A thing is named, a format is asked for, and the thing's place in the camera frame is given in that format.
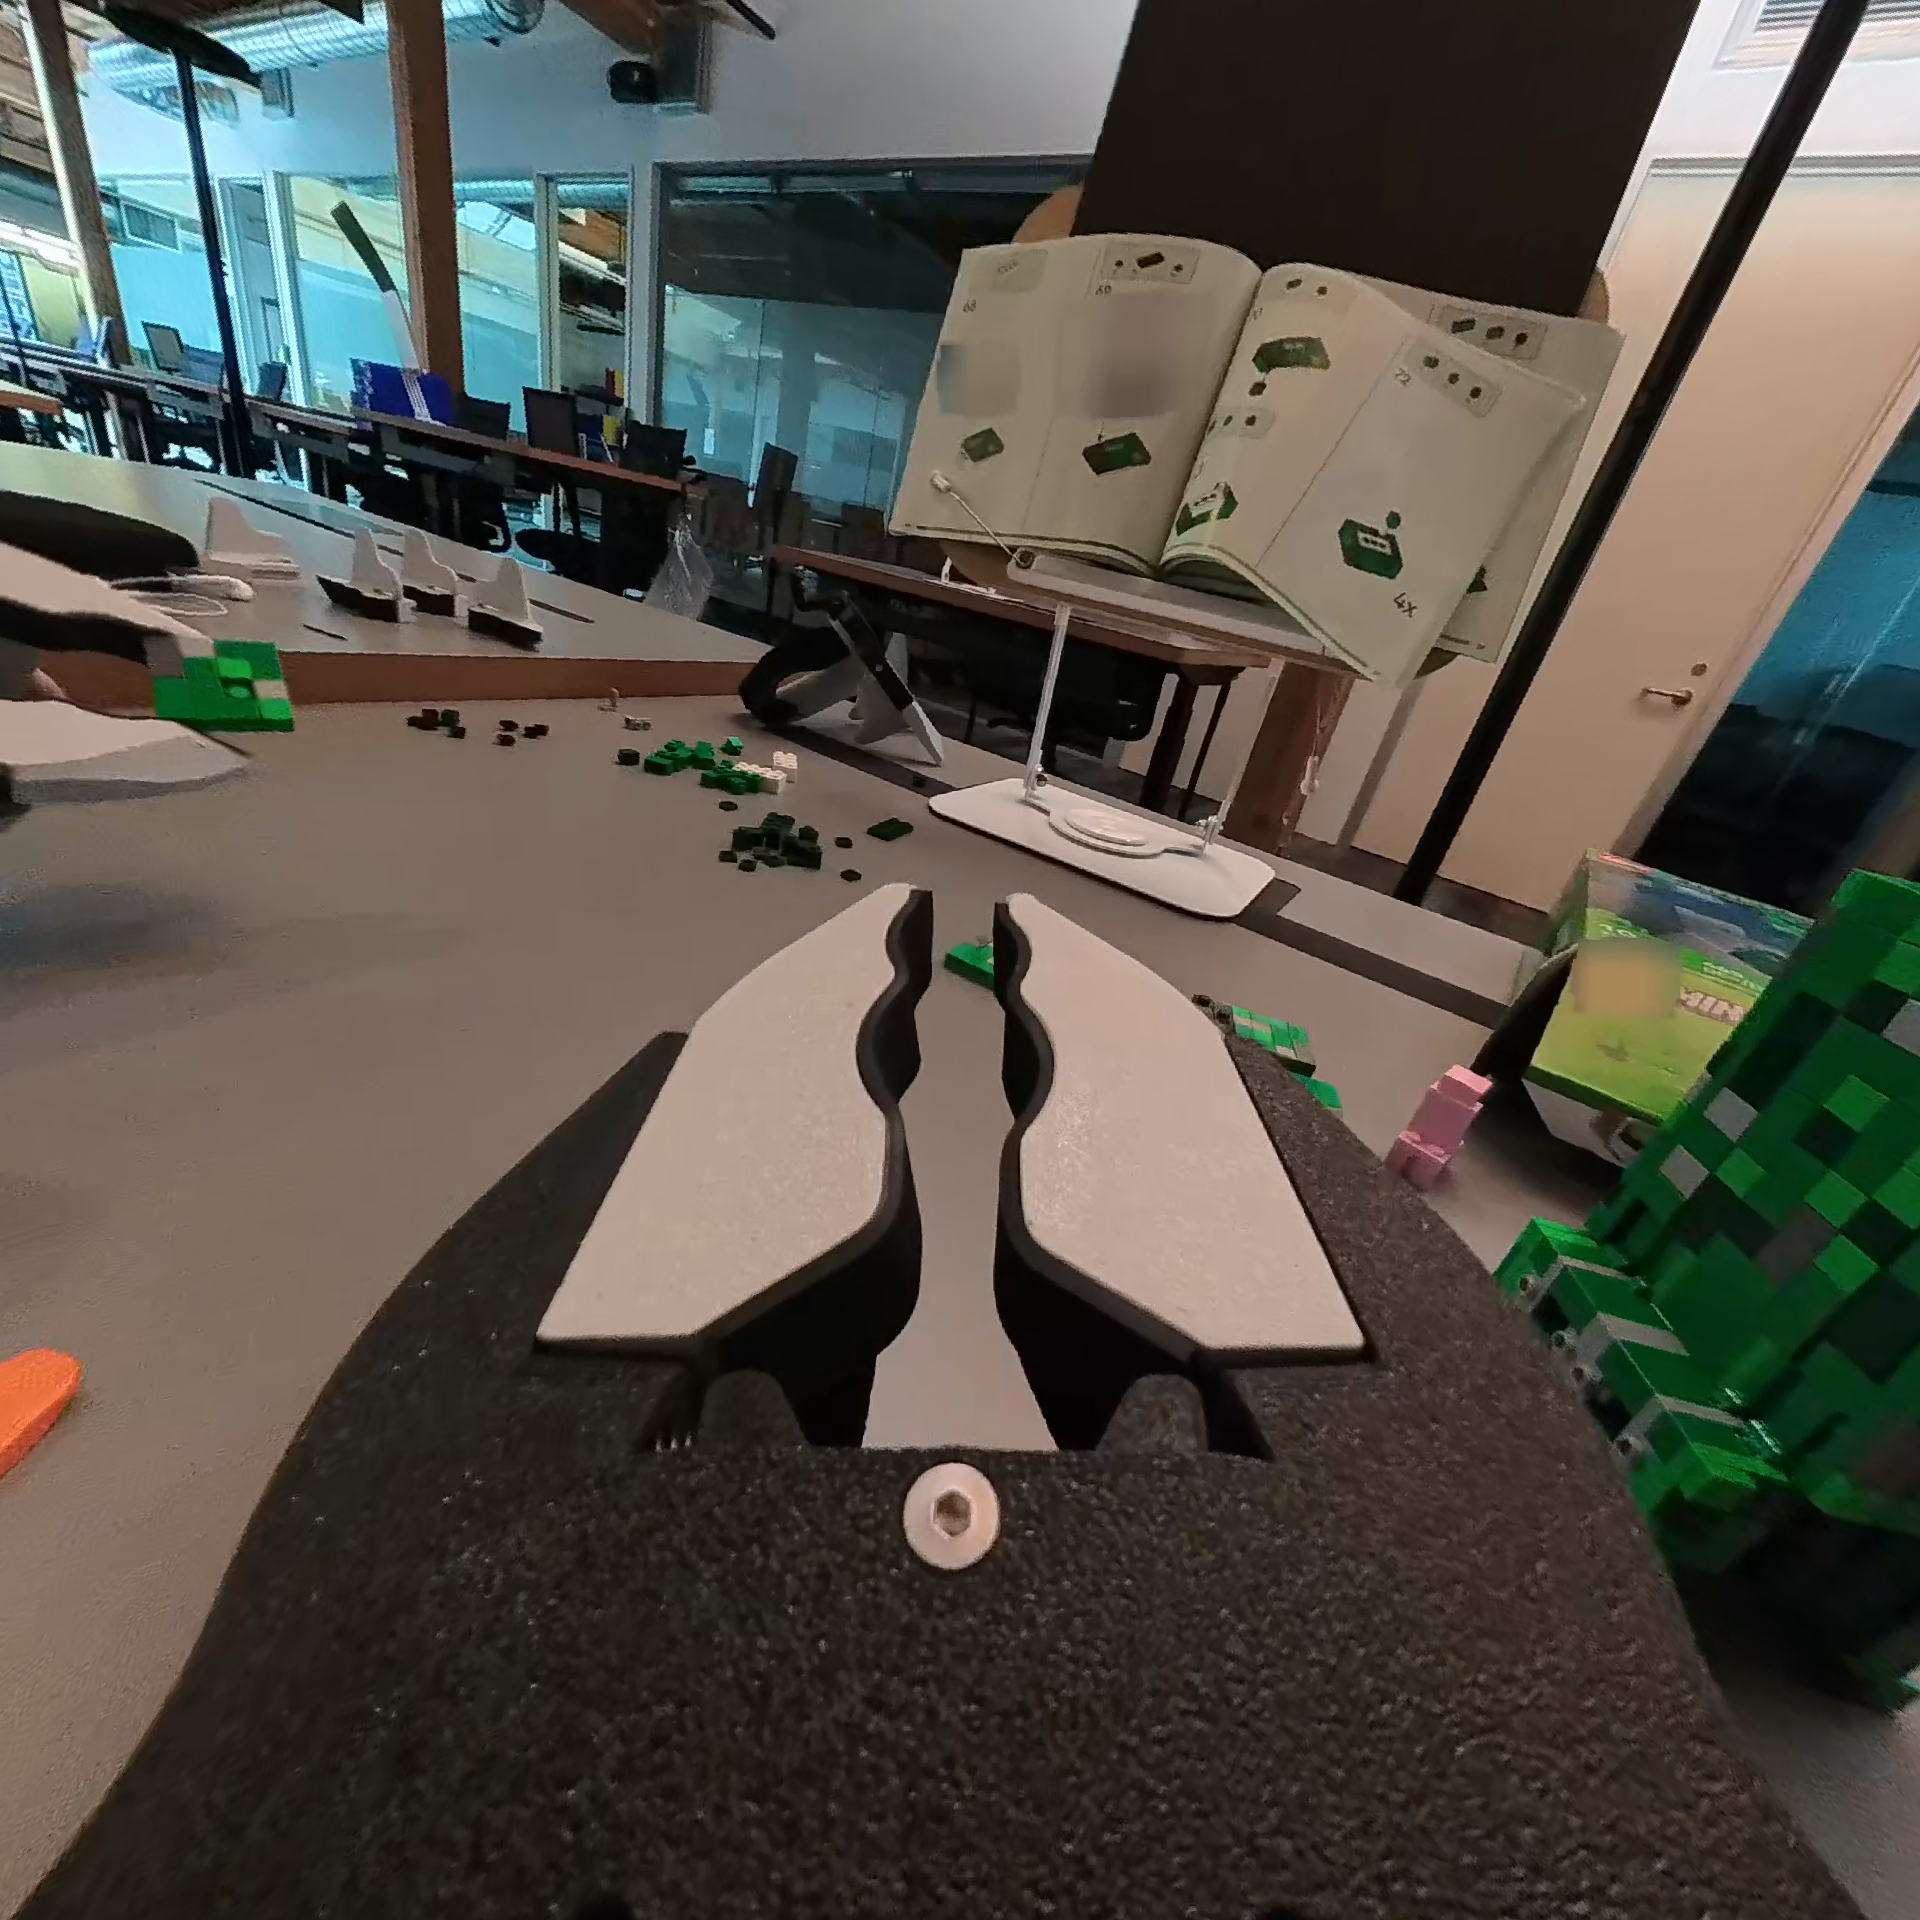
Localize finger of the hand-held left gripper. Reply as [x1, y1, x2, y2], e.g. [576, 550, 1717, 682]
[0, 540, 222, 708]
[0, 700, 252, 810]

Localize wooden side table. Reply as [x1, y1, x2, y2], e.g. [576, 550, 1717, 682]
[764, 540, 1359, 854]

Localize white book stand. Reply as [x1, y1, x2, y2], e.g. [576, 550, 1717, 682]
[926, 542, 1343, 920]

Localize group of black office chairs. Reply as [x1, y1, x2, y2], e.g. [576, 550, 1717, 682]
[0, 313, 932, 602]

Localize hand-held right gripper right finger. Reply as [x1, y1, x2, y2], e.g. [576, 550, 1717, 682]
[992, 892, 1371, 1452]

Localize lego instruction booklet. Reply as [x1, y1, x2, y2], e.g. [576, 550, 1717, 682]
[883, 232, 1629, 692]

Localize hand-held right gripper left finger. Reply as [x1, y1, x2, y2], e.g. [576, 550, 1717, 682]
[533, 879, 934, 1452]

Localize orange brick separator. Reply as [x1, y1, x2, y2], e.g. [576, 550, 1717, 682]
[0, 1344, 85, 1482]

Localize green lego panel with studs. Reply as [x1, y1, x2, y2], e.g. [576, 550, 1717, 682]
[150, 637, 299, 736]

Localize pile of green lego bricks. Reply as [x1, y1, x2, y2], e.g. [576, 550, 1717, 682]
[611, 731, 770, 797]

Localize pink lego pig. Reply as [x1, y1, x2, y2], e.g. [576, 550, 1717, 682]
[1386, 1062, 1496, 1192]

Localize slanted black pole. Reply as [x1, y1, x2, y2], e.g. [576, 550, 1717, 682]
[1394, 0, 1874, 905]

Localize white door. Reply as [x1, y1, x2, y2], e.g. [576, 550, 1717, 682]
[1356, 155, 1920, 887]

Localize large green lego figure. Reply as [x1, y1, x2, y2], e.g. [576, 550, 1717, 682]
[1491, 865, 1920, 1712]

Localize neighbouring grey table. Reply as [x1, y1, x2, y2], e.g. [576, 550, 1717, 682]
[0, 442, 767, 708]

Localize green lego box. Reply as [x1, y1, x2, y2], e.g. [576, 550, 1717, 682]
[1518, 851, 1819, 1176]

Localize pile of dark green pieces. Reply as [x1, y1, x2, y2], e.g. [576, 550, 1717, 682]
[717, 807, 918, 873]

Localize dark board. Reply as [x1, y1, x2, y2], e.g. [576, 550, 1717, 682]
[1076, 0, 1703, 320]

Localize clear plastic bag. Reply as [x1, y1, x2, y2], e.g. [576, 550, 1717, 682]
[644, 515, 724, 618]

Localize black floor lamp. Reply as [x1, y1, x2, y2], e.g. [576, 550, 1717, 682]
[104, 0, 266, 438]

